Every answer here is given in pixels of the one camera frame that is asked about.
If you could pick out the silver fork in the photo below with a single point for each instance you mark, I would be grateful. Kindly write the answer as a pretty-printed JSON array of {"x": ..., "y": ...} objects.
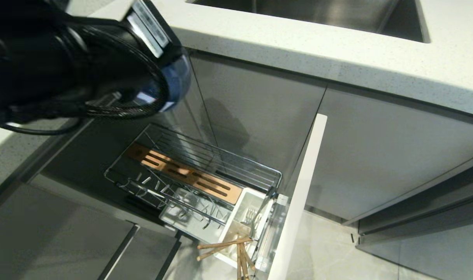
[{"x": 251, "y": 216}]

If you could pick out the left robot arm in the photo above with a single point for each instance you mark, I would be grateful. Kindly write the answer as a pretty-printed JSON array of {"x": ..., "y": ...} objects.
[{"x": 37, "y": 50}]

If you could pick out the grey drawer front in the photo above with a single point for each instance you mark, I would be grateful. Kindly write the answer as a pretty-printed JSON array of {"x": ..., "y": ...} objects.
[
  {"x": 53, "y": 233},
  {"x": 431, "y": 241},
  {"x": 143, "y": 256}
]

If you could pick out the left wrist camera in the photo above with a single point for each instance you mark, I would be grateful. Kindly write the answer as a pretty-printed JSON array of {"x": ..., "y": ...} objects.
[{"x": 150, "y": 27}]

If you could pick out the blue bowl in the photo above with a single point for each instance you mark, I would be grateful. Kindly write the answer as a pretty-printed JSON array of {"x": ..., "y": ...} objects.
[{"x": 178, "y": 79}]

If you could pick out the stainless steel sink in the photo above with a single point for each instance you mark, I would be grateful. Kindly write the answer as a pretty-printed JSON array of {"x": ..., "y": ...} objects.
[{"x": 298, "y": 11}]

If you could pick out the wooden slotted knife holder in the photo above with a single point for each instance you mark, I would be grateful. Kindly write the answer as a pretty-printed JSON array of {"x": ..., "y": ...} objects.
[{"x": 181, "y": 171}]

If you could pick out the white pull-out drawer front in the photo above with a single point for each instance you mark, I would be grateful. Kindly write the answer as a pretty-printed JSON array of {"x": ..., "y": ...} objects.
[{"x": 302, "y": 194}]

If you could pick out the clear plastic drip tray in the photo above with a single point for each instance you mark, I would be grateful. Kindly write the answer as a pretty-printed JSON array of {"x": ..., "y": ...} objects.
[{"x": 185, "y": 212}]

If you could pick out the wooden chopstick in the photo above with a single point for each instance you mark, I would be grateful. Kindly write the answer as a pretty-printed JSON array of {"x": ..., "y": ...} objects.
[
  {"x": 224, "y": 244},
  {"x": 211, "y": 254},
  {"x": 250, "y": 259},
  {"x": 244, "y": 264},
  {"x": 239, "y": 264}
]

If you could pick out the grey cabinet door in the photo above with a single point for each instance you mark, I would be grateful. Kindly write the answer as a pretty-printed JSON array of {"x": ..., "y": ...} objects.
[
  {"x": 392, "y": 155},
  {"x": 259, "y": 116}
]

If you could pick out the white utensil caddy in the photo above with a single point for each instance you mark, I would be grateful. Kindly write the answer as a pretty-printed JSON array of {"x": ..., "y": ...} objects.
[{"x": 240, "y": 210}]

